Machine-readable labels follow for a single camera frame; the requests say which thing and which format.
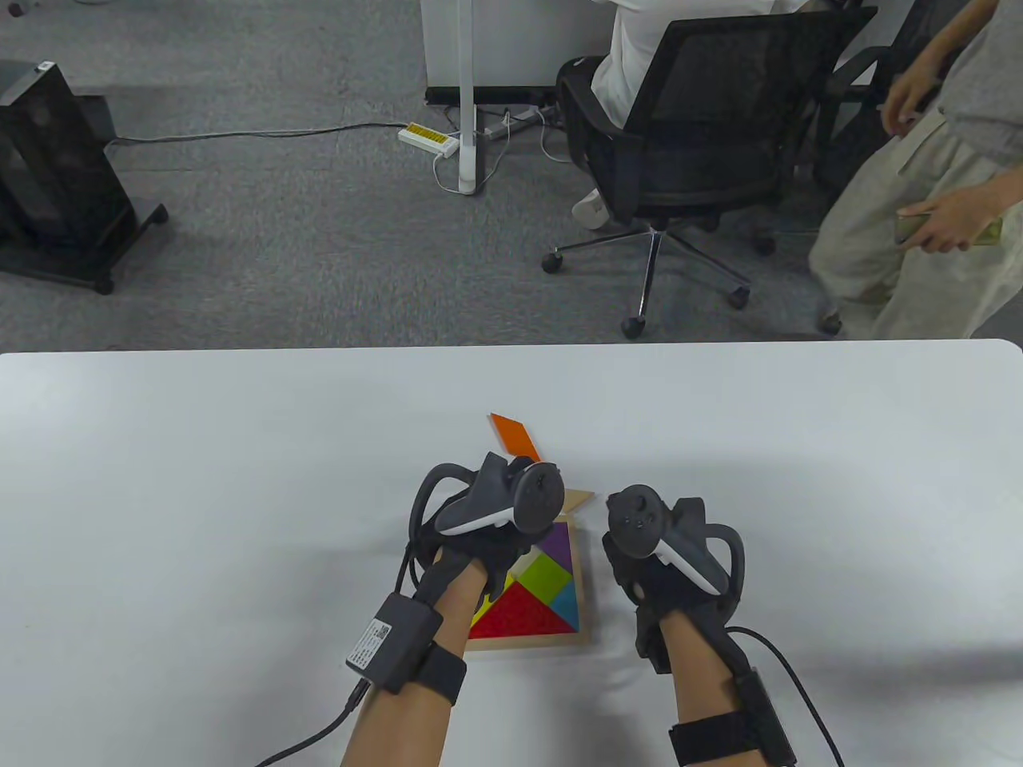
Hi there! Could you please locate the person's left hand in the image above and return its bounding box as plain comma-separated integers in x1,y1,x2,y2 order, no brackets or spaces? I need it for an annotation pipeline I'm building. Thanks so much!
414,519,560,616

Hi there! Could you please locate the person's right hand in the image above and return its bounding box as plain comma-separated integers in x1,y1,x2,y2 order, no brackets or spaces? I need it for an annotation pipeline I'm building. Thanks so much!
601,535,754,676

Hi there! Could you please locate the green square tangram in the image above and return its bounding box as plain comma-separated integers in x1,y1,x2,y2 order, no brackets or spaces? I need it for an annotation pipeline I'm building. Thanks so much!
523,554,574,608

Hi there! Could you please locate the purple triangle tangram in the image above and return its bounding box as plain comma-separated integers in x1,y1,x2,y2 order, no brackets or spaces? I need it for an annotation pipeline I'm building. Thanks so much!
535,523,573,576

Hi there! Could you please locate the red triangle tangram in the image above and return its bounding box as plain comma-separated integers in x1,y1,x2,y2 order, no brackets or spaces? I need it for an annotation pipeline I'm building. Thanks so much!
470,581,578,640

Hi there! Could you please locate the wooden square tray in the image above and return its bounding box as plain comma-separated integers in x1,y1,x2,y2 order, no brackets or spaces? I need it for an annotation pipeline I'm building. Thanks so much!
468,515,594,652

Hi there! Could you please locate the orange parallelogram tangram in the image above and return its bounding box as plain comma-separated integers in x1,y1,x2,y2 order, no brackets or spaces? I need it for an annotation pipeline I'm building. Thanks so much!
489,413,538,461

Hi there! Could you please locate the person's left forearm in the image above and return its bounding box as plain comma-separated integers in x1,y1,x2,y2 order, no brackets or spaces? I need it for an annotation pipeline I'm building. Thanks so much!
340,559,488,767

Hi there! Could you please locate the person's right forearm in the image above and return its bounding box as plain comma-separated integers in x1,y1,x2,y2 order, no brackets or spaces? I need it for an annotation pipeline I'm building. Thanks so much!
663,615,792,767

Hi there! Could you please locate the grey left hand controller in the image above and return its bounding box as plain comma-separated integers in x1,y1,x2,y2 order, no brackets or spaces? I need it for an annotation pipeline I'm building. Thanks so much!
409,453,567,552

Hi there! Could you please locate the grey hand controller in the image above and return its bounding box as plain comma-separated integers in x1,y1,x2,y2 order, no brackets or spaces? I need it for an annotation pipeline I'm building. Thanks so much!
606,485,746,608
409,453,567,552

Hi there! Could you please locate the grey right hand controller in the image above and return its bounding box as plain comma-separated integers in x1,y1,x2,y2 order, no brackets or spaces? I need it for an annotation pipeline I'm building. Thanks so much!
606,485,746,608

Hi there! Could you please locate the black left wrist sensor box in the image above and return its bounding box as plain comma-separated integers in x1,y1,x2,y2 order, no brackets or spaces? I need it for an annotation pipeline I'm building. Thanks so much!
346,593,468,704

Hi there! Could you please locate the black wrist sensor box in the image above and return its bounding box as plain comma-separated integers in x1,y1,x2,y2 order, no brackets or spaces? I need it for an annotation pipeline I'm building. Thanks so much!
669,670,798,767
346,593,468,704

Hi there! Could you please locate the black right wrist sensor box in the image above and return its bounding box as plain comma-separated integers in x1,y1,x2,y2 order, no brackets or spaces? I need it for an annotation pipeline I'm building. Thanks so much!
669,670,798,767

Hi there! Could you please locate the white and yellow power strip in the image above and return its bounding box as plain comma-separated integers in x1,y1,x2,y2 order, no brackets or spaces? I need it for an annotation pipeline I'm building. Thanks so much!
398,121,461,157

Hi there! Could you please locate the grey power strip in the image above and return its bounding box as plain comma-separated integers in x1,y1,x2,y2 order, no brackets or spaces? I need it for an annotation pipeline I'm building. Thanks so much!
482,106,552,141

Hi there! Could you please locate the black desk crossbar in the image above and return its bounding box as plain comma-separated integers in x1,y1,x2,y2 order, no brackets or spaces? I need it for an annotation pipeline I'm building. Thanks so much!
425,85,562,105

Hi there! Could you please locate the green phone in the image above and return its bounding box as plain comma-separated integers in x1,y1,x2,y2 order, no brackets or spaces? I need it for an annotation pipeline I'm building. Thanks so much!
894,212,1004,247

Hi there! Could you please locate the black wheeled cart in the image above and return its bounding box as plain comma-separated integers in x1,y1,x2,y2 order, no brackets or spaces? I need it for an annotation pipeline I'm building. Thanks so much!
0,204,170,296

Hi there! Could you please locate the white desk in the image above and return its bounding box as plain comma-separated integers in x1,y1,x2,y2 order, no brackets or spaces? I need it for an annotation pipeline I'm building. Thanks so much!
420,0,616,197

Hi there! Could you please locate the black computer tower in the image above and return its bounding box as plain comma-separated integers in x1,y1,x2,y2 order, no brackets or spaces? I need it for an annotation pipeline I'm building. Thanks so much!
0,60,135,244

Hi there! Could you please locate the black right glove cable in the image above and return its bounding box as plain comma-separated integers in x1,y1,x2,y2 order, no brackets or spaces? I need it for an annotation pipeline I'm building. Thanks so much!
727,627,846,767

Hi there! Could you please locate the black glove cable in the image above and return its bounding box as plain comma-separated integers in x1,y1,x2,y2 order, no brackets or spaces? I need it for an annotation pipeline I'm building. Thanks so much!
727,627,846,767
256,543,436,767

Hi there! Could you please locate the black left glove cable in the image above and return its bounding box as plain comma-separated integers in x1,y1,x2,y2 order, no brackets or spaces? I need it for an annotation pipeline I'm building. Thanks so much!
256,543,436,767

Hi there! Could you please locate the white floor cable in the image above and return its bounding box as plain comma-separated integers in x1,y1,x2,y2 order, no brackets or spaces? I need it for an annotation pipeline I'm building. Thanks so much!
433,104,576,194

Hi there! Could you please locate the grey floor cable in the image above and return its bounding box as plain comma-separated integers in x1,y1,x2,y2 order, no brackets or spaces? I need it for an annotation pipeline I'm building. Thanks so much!
106,121,410,148

